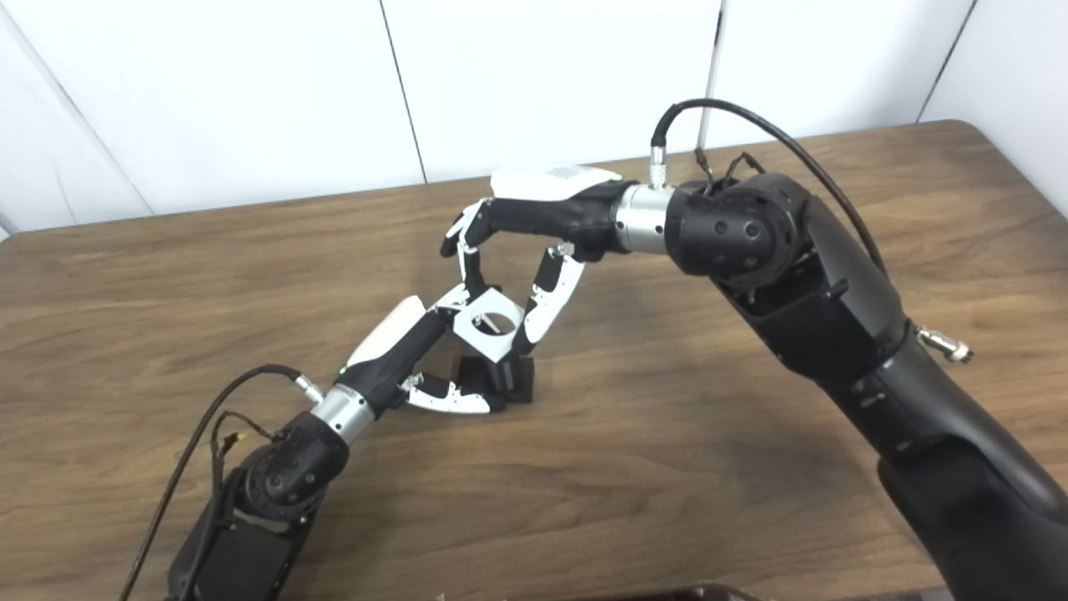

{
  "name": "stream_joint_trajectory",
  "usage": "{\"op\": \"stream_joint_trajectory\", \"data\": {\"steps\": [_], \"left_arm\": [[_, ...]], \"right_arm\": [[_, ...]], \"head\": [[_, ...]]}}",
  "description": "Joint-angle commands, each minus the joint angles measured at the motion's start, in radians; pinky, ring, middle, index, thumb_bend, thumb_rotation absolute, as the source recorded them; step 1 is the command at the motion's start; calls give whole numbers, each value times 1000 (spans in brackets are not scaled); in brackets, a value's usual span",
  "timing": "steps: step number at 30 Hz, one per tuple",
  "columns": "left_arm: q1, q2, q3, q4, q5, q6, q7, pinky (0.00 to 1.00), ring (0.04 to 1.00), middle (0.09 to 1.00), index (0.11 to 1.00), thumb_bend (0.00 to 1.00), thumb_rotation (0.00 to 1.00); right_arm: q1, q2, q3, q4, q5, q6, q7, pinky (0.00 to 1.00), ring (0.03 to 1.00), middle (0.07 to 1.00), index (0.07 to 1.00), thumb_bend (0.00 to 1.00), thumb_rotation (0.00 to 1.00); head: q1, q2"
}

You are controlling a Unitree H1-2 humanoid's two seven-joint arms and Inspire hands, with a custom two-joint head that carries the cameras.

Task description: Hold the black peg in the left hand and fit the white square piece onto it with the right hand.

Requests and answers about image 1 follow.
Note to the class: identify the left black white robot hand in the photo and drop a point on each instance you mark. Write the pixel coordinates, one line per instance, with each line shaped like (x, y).
(392, 351)

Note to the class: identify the black peg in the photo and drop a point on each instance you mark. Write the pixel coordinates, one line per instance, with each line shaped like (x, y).
(517, 380)

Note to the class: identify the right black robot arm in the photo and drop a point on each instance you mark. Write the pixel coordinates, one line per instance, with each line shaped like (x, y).
(834, 300)

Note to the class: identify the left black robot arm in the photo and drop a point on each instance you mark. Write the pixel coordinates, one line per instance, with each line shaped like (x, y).
(275, 492)

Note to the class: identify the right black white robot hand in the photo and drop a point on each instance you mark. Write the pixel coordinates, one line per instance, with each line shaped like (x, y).
(559, 213)

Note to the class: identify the white square piece with hole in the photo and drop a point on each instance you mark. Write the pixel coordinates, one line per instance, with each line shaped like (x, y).
(488, 344)

